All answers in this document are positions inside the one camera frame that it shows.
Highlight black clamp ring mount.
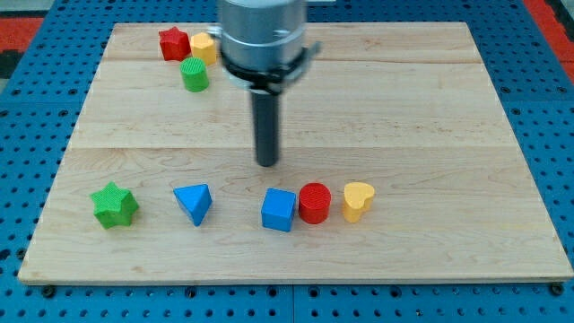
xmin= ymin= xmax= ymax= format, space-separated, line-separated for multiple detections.
xmin=207 ymin=25 xmax=321 ymax=95

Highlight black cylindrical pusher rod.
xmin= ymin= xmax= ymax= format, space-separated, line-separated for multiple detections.
xmin=250 ymin=92 xmax=280 ymax=167

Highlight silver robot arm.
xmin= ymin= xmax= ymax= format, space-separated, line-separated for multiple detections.
xmin=207 ymin=0 xmax=322 ymax=167

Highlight yellow heart block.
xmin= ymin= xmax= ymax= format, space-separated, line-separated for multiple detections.
xmin=342 ymin=182 xmax=376 ymax=223

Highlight green cylinder block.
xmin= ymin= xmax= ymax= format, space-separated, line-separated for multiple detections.
xmin=179 ymin=57 xmax=209 ymax=92

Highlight yellow hexagon block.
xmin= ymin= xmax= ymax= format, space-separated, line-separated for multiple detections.
xmin=190 ymin=32 xmax=217 ymax=65

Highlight blue cube block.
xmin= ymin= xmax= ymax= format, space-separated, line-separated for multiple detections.
xmin=261 ymin=188 xmax=296 ymax=232

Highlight red star block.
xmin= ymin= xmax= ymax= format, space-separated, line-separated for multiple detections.
xmin=158 ymin=27 xmax=192 ymax=61

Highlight red cylinder block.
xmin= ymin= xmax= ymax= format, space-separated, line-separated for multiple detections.
xmin=299 ymin=182 xmax=332 ymax=224

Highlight blue triangle block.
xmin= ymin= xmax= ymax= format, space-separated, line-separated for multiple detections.
xmin=173 ymin=184 xmax=213 ymax=227

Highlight wooden board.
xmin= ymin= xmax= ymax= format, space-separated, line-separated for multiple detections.
xmin=19 ymin=22 xmax=573 ymax=286

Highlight green star block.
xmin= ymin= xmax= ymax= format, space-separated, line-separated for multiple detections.
xmin=90 ymin=181 xmax=139 ymax=230

